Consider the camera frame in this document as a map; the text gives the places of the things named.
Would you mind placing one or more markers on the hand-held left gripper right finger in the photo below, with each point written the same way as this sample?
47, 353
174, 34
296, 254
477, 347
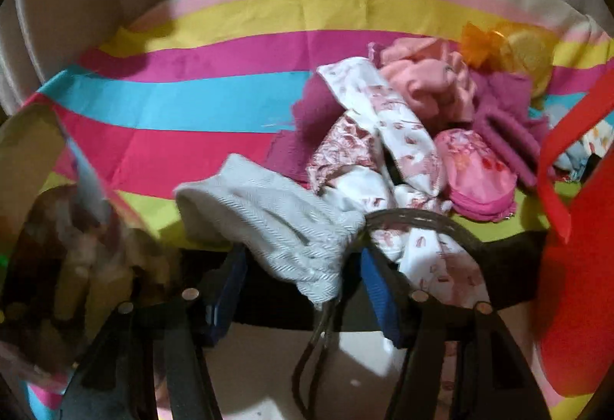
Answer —
379, 300

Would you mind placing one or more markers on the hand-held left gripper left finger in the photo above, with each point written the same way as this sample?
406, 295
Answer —
225, 300

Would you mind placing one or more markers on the magenta fleece cloth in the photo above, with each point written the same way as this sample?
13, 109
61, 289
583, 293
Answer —
503, 122

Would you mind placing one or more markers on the pink printed fabric pouch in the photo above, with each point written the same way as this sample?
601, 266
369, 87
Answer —
475, 175

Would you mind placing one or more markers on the pink patterned cloth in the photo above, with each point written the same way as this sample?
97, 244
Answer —
340, 146

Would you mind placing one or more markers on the clear jar with metal lid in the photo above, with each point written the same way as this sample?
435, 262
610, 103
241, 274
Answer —
62, 247

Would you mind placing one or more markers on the white floral printed cloth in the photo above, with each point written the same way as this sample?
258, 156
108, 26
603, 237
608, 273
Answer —
383, 122

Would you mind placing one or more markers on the striped colourful tablecloth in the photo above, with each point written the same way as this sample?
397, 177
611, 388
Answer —
192, 103

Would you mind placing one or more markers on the plain pink cloth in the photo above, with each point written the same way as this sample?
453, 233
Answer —
422, 74

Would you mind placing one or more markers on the light blue printed cloth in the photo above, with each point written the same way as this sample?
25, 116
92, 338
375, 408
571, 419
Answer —
583, 151

